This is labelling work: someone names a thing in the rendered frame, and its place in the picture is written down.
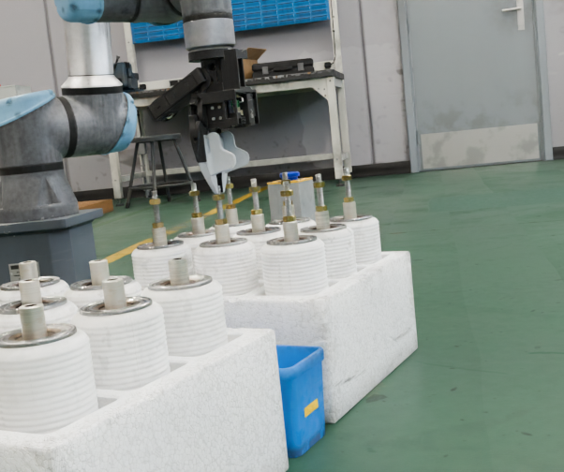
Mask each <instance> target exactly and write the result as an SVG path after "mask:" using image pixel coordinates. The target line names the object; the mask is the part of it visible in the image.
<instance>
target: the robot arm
mask: <svg viewBox="0 0 564 472"><path fill-rule="evenodd" d="M54 4H55V5H56V7H57V13H58V14H59V16H60V17H61V18H62V19H63V20H64V28H65V39H66V50H67V71H68V78H67V80H66V81H65V82H64V84H63V85H62V86H61V89H62V96H59V97H55V93H54V92H53V90H52V89H49V90H43V91H38V92H34V93H29V94H24V95H19V96H12V97H8V98H3V99H0V223H18V222H28V221H37V220H44V219H51V218H57V217H63V216H68V215H73V214H78V213H79V212H80V211H79V204H78V201H77V199H76V197H75V195H74V193H73V191H72V188H71V186H70V184H69V182H68V180H67V177H66V175H65V171H64V164H63V158H69V157H77V156H87V155H108V154H110V153H116V152H121V151H123V150H125V148H127V147H128V146H129V144H130V142H131V141H132V140H133V138H134V135H135V132H136V127H137V110H136V106H135V105H134V100H133V98H132V97H131V95H129V94H127V93H125V92H123V84H122V83H121V82H120V81H119V80H118V79H116V78H115V76H114V75H113V62H112V49H111V25H110V22H148V23H150V24H152V25H155V26H161V25H172V24H175V23H177V22H179V21H181V20H183V27H184V35H185V43H186V50H187V51H189V53H188V62H189V63H200V64H201V67H196V68H195V69H194V70H193V71H191V72H190V73H189V74H188V75H186V76H185V77H184V78H183V79H181V80H180V81H179V82H177V83H176V84H175V85H174V86H172V88H171V89H170V90H168V91H167V92H166V93H165V94H163V95H162V96H160V97H158V98H157V99H155V100H154V101H153V102H152V104H151V105H150V106H148V107H147V108H146V109H147V111H148V112H149V114H150V115H151V117H152V119H153V120H154V121H163V122H166V121H169V120H170V119H171V118H173V117H174V116H175V115H176V114H177V113H178V112H179V111H180V110H181V109H183V108H184V107H185V106H187V105H188V104H189V115H188V118H189V134H190V140H191V144H192V148H193V151H194V154H195V157H196V160H197V162H198V163H199V166H200V170H201V172H202V174H203V176H204V178H205V180H206V182H207V183H208V185H209V186H210V187H211V189H212V191H213V192H214V193H215V194H217V193H218V186H219V185H220V190H221V192H225V187H226V183H227V175H228V172H230V171H233V170H237V169H239V168H241V167H243V166H246V165H247V164H248V162H249V154H248V152H246V151H244V150H242V149H239V148H237V147H236V145H235V140H234V136H233V134H232V133H231V132H229V128H238V127H247V126H249V125H254V124H259V123H260V118H259V109H258V100H257V91H256V89H251V86H245V72H244V62H243V59H247V50H238V49H233V47H234V46H235V35H234V27H233V18H232V8H231V0H54ZM253 99H254V101H255V110H256V116H254V107H253ZM208 131H209V134H207V132H208Z"/></svg>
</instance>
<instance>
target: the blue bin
mask: <svg viewBox="0 0 564 472"><path fill-rule="evenodd" d="M276 354H277V362H278V372H279V380H280V390H281V398H282V407H283V416H284V425H285V434H286V443H287V452H288V458H297V457H300V456H302V455H303V454H304V453H305V452H307V451H308V450H309V449H310V448H311V447H312V446H313V445H315V444H316V443H317V442H318V441H319V440H320V439H321V438H322V437H324V436H325V418H324V399H323V380H322V361H323V360H324V350H323V348H322V347H316V346H284V345H276Z"/></svg>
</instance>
